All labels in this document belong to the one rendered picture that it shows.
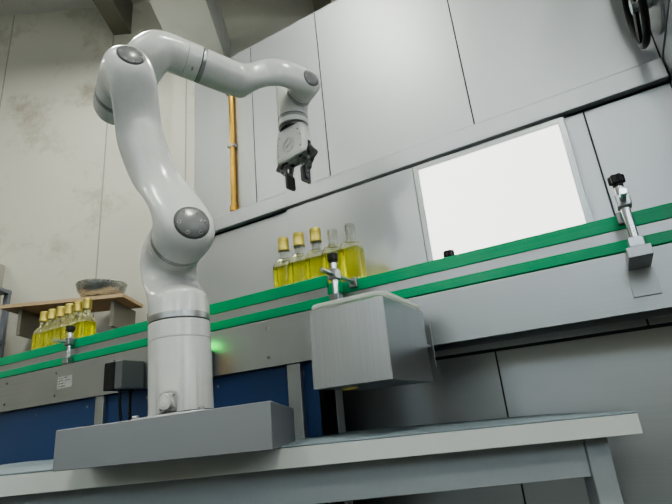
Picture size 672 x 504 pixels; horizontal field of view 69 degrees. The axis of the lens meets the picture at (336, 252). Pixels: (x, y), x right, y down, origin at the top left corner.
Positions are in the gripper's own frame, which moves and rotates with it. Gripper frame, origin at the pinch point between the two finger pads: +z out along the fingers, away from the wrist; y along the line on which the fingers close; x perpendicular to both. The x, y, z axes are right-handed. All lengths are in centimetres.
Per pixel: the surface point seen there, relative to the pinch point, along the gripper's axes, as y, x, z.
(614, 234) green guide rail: 64, 27, 30
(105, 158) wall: -374, 124, -221
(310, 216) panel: -20.8, 28.5, -4.5
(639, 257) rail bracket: 68, 15, 38
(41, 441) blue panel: -113, -13, 58
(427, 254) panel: 16.4, 34.7, 18.7
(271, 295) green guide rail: -15.6, 3.3, 27.6
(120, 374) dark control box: -60, -14, 43
